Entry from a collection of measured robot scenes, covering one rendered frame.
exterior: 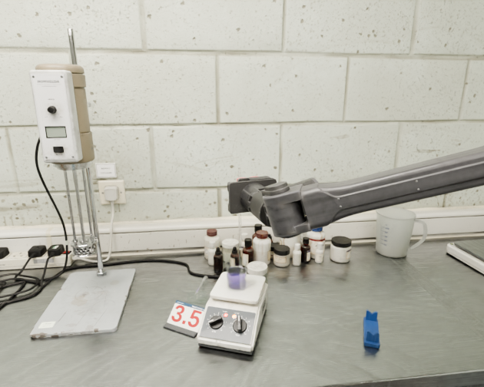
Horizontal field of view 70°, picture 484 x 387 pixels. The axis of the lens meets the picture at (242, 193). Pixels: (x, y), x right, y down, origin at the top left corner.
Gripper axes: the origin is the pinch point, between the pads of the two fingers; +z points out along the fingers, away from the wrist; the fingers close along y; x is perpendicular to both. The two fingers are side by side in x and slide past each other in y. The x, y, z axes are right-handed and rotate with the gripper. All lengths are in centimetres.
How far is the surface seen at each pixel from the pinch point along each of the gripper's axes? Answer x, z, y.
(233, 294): 26.3, -2.1, 2.3
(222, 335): 31.7, -8.9, 7.3
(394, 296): 35, -5, -44
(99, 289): 34, 25, 34
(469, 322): 36, -20, -54
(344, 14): -45, 35, -49
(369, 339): 33.8, -18.7, -24.7
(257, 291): 26.4, -2.7, -3.6
